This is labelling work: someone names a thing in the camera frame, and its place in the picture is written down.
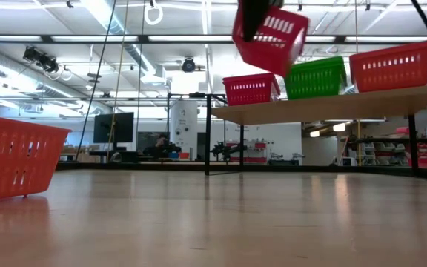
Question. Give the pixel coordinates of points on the black ceiling camera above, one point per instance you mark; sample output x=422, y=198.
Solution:
x=188, y=65

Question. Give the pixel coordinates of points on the wooden shelf with black legs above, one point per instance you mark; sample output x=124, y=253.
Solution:
x=310, y=109

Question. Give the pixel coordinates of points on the grey bin shelf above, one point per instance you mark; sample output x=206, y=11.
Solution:
x=380, y=152

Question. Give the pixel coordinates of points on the person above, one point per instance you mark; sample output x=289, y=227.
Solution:
x=160, y=142

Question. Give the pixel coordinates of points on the black aluminium table frame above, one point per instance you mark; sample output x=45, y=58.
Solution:
x=291, y=169

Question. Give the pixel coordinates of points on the red and white cabinet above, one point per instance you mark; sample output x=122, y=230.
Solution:
x=254, y=152

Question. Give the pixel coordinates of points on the silver ventilation duct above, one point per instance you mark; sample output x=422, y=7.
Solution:
x=141, y=61

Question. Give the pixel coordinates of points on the green plastic mesh basket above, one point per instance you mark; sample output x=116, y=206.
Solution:
x=317, y=83
x=321, y=61

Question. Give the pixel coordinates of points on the black ceiling spotlights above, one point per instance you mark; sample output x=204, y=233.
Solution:
x=32, y=55

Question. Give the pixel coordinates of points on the pink object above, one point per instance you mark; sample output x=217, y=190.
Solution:
x=402, y=130

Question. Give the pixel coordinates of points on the black beam with light strips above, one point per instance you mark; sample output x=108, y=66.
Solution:
x=143, y=38

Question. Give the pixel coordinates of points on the black background robot arm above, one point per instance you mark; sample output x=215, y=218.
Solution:
x=222, y=150
x=172, y=149

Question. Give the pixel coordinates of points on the yellow pole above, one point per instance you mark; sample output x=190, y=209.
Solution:
x=359, y=142

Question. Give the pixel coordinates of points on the white cylindrical tank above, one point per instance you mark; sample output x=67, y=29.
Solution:
x=184, y=118

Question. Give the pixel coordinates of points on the red bin rack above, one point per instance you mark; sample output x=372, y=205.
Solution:
x=426, y=152

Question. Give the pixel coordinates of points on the black monitor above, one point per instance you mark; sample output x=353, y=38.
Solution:
x=113, y=128

